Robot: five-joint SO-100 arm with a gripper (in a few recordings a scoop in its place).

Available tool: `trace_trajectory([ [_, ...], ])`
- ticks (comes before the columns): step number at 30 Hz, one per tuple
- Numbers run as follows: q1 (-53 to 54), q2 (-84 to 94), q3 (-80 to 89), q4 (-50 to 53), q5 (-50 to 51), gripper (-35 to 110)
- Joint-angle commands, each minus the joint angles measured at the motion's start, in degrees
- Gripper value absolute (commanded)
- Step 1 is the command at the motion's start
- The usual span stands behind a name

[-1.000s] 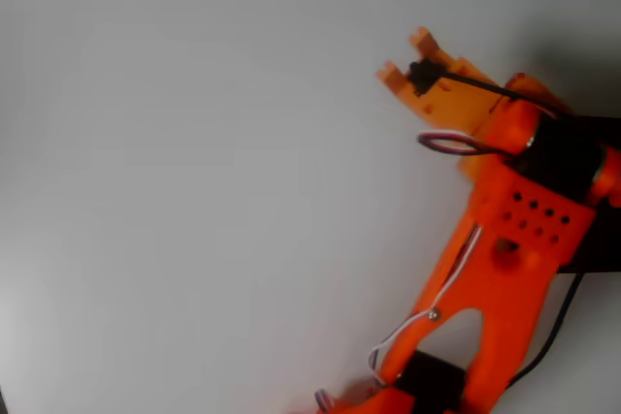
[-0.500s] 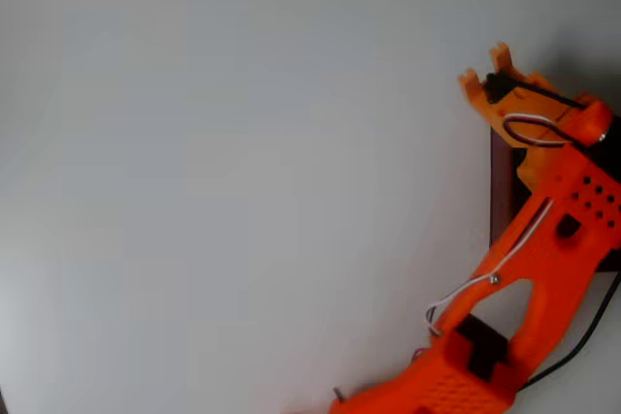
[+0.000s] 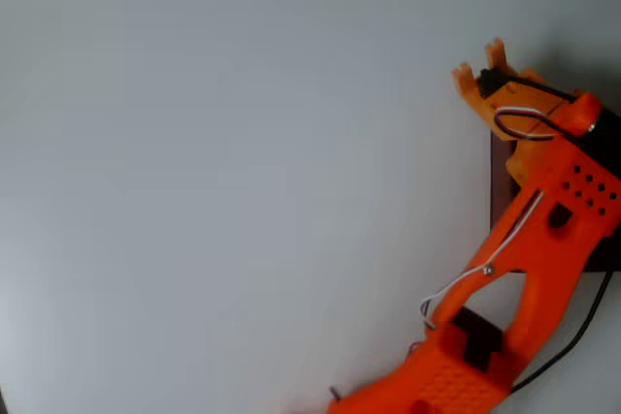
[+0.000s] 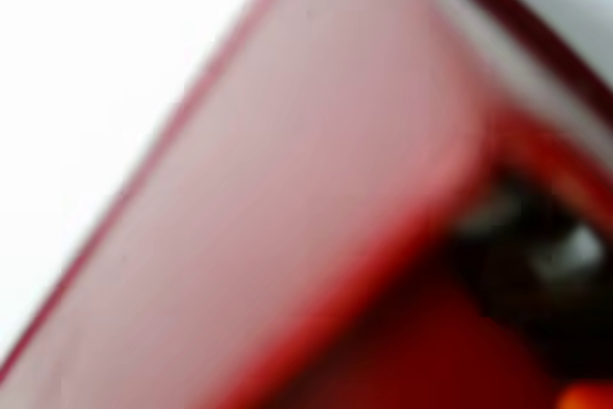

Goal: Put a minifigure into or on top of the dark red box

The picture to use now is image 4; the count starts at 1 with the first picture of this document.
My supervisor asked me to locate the dark red open box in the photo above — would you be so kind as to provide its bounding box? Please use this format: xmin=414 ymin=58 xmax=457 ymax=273
xmin=0 ymin=0 xmax=613 ymax=409

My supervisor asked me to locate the small black object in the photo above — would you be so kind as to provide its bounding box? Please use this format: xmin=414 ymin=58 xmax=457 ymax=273
xmin=447 ymin=176 xmax=610 ymax=338

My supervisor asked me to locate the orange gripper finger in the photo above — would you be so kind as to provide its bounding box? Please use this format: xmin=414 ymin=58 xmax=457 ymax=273
xmin=555 ymin=379 xmax=613 ymax=409

